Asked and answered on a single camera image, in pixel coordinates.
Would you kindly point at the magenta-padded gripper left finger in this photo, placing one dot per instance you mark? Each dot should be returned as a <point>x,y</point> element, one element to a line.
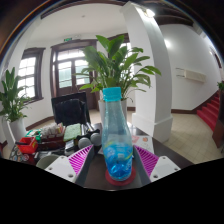
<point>60,166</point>

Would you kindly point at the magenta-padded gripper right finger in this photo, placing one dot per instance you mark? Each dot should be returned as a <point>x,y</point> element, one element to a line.
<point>165,166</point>

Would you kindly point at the clear blue-capped drink bottle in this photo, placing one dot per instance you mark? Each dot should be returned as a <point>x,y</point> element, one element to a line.
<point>116,143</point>

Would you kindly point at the flat black device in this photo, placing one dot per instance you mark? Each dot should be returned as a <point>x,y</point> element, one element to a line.
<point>70,146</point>

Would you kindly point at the white printed paper sheet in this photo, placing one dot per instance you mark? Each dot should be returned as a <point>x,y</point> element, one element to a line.
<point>145,143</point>

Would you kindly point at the brown box with white jars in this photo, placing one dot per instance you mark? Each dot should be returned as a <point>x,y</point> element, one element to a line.
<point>50,136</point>

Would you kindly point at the grey-headed black microphone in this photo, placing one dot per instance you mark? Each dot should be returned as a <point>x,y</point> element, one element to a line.
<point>96,139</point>
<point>85,143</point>

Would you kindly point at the green cloth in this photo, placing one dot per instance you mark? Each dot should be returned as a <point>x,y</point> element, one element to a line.
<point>72,132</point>

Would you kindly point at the red plastic box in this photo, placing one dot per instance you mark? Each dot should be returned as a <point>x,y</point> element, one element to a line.
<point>26,146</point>

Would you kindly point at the colourful round stickers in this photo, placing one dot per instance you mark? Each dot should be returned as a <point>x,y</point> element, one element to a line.
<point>18,156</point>

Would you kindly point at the green and white box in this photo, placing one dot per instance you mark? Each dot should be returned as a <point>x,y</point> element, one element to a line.
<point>32,133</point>

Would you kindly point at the flat round red coaster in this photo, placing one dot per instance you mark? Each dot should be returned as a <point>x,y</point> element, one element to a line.
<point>115,182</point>

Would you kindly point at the black office chair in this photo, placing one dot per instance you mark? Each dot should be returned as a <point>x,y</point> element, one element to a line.
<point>70,111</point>

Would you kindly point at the red carpeted staircase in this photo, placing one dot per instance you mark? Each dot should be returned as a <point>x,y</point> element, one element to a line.
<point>208,115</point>

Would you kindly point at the green plant in white pot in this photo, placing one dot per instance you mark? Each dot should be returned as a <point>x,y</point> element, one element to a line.
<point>13,100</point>
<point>116,63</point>

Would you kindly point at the dark wooden glazed door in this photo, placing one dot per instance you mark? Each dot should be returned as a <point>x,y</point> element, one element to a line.
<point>66,73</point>

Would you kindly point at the dark-framed window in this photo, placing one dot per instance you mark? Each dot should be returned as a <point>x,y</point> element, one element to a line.
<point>30,75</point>

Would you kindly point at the green exit sign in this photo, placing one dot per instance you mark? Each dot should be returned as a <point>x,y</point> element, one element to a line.
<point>67,39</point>

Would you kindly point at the white wall-mounted unit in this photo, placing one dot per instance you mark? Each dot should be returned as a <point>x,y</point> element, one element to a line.
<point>190,75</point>

